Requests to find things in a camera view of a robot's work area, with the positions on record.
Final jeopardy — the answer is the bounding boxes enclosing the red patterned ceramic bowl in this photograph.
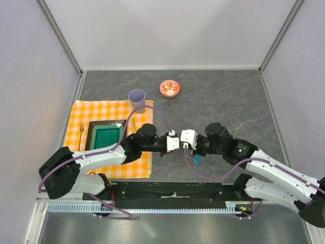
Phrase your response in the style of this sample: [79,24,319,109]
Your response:
[159,80,180,98]

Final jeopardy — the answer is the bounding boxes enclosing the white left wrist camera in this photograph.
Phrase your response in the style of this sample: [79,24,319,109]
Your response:
[167,130,180,153]

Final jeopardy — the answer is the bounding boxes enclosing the black handled knife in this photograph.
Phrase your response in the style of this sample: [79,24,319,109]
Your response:
[131,117,136,134]

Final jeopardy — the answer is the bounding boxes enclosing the grey cable duct rail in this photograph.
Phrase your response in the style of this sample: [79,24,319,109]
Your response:
[47,200,253,214]

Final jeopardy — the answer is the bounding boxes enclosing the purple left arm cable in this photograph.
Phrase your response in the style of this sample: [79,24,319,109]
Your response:
[38,105,176,220]

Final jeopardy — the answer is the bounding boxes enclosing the left aluminium frame post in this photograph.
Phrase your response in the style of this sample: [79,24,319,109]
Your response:
[36,0,83,76]

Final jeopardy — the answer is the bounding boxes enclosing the aluminium corner frame post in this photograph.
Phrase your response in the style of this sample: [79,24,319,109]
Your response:
[258,0,305,74]

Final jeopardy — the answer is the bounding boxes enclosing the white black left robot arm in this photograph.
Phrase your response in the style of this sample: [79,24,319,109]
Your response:
[39,124,179,200]

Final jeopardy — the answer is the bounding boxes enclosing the black teal square plate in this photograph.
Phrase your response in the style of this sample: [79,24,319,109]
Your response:
[85,120,127,150]

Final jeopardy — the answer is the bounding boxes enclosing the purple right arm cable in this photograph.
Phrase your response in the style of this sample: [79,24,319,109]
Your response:
[183,147,325,221]

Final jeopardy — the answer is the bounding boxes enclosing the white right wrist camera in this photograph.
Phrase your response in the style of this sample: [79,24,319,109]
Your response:
[180,129,198,150]

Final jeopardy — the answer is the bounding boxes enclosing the silver fork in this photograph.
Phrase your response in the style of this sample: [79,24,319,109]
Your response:
[78,122,85,151]

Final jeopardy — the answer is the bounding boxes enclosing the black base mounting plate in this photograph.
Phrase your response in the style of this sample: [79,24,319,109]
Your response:
[96,181,251,203]

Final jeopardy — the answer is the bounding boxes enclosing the blue keyring handle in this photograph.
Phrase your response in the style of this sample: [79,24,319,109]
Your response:
[193,155,201,164]

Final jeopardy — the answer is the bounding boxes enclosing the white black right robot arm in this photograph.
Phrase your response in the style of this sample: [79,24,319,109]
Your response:
[181,123,324,228]

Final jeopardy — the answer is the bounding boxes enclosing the orange checkered cloth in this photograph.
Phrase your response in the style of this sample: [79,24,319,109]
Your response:
[64,100,152,179]

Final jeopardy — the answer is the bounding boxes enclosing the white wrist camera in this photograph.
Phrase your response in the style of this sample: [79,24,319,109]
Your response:
[167,130,180,153]
[180,129,198,150]

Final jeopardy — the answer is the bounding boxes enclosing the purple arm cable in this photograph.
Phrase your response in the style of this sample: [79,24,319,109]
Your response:
[183,147,325,221]
[38,105,176,220]

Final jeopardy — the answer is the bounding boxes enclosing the lilac plastic cup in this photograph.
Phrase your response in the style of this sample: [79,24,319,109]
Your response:
[128,89,146,114]

